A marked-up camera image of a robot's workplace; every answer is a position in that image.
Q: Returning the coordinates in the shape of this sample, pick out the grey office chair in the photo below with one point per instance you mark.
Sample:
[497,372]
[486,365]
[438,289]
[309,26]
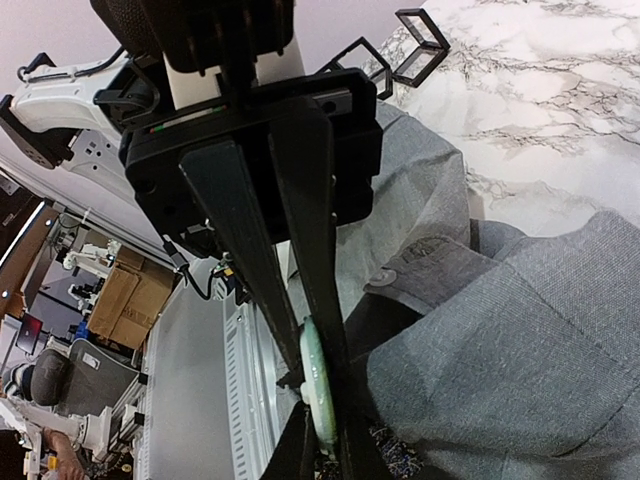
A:
[83,381]

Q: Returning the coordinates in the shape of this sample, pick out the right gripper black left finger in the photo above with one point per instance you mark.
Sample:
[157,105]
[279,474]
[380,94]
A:
[295,454]

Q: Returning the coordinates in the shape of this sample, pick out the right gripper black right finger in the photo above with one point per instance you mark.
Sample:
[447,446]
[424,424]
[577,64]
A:
[359,457]

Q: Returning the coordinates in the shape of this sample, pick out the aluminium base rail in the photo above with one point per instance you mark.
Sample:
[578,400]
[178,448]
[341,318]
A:
[210,405]

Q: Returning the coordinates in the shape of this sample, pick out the cardboard box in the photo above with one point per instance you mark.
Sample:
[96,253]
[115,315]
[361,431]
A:
[132,298]

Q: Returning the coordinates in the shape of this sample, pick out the grey button-up shirt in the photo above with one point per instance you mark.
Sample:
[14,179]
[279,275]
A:
[491,353]

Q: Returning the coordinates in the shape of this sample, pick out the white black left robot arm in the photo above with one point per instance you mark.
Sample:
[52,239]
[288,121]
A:
[109,98]

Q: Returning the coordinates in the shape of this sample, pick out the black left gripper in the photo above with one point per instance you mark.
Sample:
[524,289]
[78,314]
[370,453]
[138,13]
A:
[305,139]

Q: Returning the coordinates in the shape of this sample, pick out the seated person in background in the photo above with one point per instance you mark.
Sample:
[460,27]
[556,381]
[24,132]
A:
[22,421]

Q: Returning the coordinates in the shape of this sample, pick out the black frame display box pair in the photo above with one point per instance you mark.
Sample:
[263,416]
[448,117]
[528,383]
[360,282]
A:
[361,54]

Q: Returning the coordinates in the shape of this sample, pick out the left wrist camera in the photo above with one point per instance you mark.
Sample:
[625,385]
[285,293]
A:
[250,42]

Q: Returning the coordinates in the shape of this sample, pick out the round green orange badge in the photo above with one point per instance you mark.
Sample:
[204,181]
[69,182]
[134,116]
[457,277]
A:
[315,389]

